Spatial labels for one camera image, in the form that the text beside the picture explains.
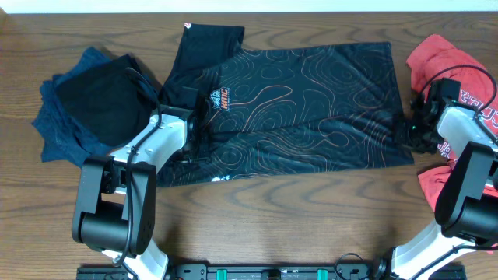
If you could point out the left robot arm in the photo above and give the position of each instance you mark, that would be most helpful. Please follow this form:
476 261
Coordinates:
116 200

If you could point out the black orange-patterned jersey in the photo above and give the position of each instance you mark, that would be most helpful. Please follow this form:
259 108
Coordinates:
289 111

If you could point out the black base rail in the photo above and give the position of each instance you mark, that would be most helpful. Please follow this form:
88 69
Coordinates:
354 270

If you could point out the red soccer t-shirt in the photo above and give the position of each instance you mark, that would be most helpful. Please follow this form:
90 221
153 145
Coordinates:
436 57

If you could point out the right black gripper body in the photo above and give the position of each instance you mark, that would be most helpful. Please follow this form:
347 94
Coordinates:
418 137

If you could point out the folded black garment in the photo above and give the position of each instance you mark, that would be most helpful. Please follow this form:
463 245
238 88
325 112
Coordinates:
113 100

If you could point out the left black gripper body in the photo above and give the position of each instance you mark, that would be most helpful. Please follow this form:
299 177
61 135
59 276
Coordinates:
199 154

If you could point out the folded navy blue garment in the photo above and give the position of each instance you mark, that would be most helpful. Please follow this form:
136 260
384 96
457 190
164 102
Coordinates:
64 137

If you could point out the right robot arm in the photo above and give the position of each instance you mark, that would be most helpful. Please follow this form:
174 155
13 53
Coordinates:
465 217

